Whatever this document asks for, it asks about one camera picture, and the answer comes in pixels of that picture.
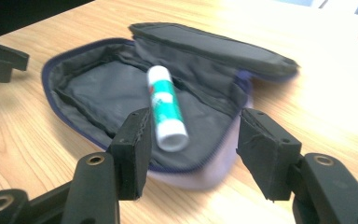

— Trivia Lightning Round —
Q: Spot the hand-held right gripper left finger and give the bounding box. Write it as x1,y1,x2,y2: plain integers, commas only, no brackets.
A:
107,107,153,202

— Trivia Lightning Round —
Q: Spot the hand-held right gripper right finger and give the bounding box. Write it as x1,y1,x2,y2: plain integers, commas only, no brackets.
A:
235,107,303,202

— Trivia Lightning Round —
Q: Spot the white green glue stick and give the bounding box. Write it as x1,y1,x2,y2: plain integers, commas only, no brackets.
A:
145,64,190,153

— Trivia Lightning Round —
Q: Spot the dark pencil case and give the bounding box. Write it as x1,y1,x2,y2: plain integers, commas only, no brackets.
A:
41,21,300,191

